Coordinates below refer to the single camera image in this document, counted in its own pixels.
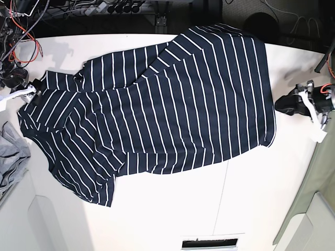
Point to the navy white striped t-shirt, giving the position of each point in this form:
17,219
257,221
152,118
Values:
200,99

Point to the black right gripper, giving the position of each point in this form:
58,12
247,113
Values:
19,77

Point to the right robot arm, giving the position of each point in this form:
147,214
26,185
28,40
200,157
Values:
13,33

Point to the black power strip with plugs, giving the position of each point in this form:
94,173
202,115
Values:
91,7

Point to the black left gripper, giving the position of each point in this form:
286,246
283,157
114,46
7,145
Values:
292,103

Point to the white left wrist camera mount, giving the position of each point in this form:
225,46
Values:
317,134

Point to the black round object on floor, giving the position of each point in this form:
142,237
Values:
263,26

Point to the grey cloth pile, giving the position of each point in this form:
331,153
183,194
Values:
14,157

